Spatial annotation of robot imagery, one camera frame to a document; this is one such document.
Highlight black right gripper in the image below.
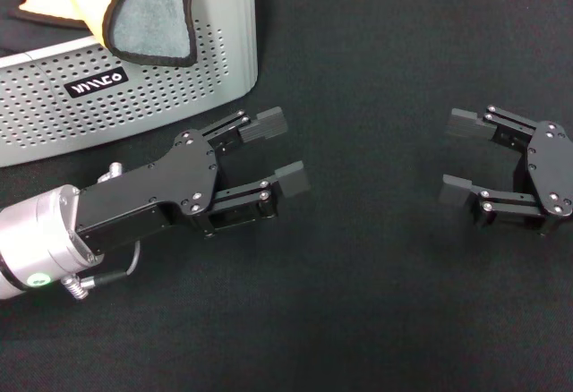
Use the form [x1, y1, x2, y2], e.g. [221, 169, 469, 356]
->
[437, 104, 573, 236]

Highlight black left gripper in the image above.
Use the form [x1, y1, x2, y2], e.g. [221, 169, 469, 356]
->
[73, 107, 288, 260]

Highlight yellow grey towel black edging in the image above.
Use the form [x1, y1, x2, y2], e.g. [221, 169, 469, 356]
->
[18, 0, 201, 68]

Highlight grey perforated storage box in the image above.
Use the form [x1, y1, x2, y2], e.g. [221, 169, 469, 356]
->
[0, 0, 260, 168]

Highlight black tablecloth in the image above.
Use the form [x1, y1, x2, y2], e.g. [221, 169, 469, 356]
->
[0, 0, 573, 392]

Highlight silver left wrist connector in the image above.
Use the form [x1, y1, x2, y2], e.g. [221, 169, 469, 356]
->
[96, 162, 126, 185]

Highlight black crumpled cloth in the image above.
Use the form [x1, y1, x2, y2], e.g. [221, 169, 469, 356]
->
[0, 0, 245, 58]

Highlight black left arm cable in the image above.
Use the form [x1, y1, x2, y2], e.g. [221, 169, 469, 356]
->
[60, 239, 142, 303]

